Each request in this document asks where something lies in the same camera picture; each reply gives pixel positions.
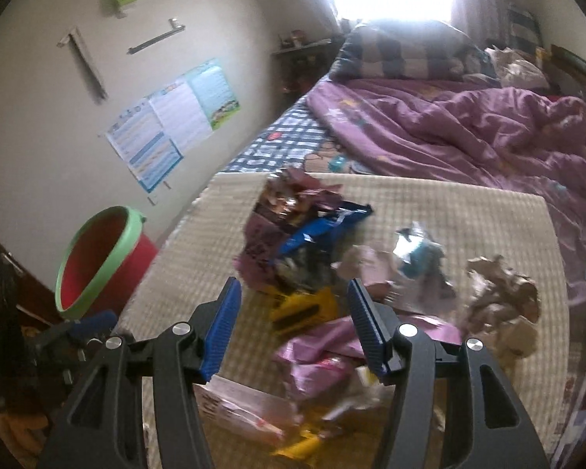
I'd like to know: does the white Pocky box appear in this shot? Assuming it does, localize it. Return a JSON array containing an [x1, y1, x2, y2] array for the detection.
[[193, 375, 302, 447]]

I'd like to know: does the yellow snack wrapper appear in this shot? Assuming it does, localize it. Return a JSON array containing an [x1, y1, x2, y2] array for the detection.
[[270, 287, 339, 337]]

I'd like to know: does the purple nut snack bag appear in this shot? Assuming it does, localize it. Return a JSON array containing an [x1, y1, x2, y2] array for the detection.
[[235, 167, 343, 291]]

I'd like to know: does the blue snack wrapper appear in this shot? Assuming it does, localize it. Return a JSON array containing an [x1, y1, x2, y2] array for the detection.
[[276, 201, 373, 258]]

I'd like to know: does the red bucket green rim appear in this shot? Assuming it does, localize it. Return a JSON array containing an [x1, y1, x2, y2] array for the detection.
[[55, 206, 159, 321]]

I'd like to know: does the crumpled brown paper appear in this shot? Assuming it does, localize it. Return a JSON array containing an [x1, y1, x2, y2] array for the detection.
[[461, 255, 542, 361]]

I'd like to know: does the pink plastic wrapper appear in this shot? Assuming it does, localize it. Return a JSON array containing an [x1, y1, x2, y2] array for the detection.
[[273, 313, 463, 401]]

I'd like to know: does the teal silver wrapper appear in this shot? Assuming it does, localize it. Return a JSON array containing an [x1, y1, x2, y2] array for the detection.
[[393, 221, 445, 279]]

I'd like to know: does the beige checkered mat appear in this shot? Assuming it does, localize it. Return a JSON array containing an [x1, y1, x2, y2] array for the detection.
[[119, 173, 570, 468]]

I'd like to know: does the blue plaid bed sheet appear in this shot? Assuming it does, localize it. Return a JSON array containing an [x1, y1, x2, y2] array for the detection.
[[223, 97, 372, 175]]

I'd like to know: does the purple quilt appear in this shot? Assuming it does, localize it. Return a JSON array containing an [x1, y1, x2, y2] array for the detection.
[[306, 79, 586, 307]]

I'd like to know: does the dark corner side table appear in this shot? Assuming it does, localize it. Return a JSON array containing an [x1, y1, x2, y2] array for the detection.
[[272, 38, 343, 107]]

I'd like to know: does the left blue wall poster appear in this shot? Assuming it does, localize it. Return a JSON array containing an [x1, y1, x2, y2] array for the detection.
[[105, 98, 183, 194]]

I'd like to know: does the middle white wall poster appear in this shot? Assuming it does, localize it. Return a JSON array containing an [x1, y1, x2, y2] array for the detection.
[[148, 79, 213, 155]]

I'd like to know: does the right green wall poster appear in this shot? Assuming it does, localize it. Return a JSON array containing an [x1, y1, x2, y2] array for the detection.
[[184, 58, 240, 130]]

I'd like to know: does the metal towel rail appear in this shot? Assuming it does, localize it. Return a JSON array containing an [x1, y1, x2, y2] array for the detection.
[[127, 18, 186, 55]]

